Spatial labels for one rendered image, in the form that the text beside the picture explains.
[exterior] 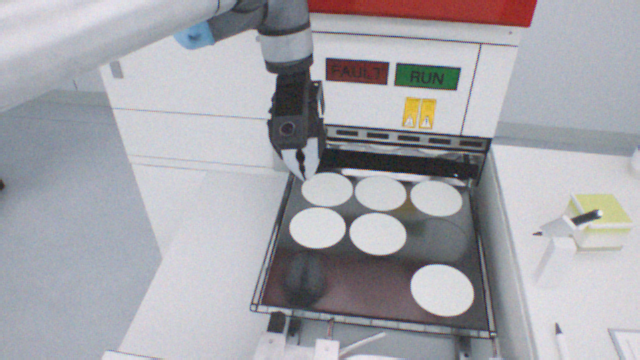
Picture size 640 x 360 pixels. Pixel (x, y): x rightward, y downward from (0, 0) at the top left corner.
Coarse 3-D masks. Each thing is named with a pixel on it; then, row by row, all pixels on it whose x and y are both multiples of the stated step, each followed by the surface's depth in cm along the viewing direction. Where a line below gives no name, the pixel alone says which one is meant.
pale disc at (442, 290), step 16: (416, 272) 75; (432, 272) 75; (448, 272) 75; (416, 288) 72; (432, 288) 72; (448, 288) 72; (464, 288) 72; (432, 304) 70; (448, 304) 70; (464, 304) 70
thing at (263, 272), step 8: (288, 176) 93; (288, 192) 90; (280, 200) 88; (280, 208) 86; (280, 216) 84; (280, 224) 83; (272, 232) 81; (272, 240) 80; (272, 248) 79; (272, 256) 78; (264, 264) 76; (264, 272) 75; (264, 280) 74; (256, 288) 72; (256, 296) 71
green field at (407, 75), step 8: (400, 72) 84; (408, 72) 84; (416, 72) 84; (424, 72) 83; (432, 72) 83; (440, 72) 83; (448, 72) 83; (456, 72) 83; (400, 80) 85; (408, 80) 85; (416, 80) 85; (424, 80) 85; (432, 80) 84; (440, 80) 84; (448, 80) 84; (456, 80) 84; (448, 88) 85
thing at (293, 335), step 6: (294, 318) 74; (288, 324) 73; (294, 324) 73; (300, 324) 73; (288, 330) 72; (294, 330) 72; (300, 330) 73; (288, 336) 71; (294, 336) 71; (300, 336) 74; (288, 342) 71; (294, 342) 71
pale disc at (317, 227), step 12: (300, 216) 85; (312, 216) 85; (324, 216) 85; (336, 216) 85; (300, 228) 82; (312, 228) 82; (324, 228) 82; (336, 228) 82; (300, 240) 80; (312, 240) 80; (324, 240) 80; (336, 240) 80
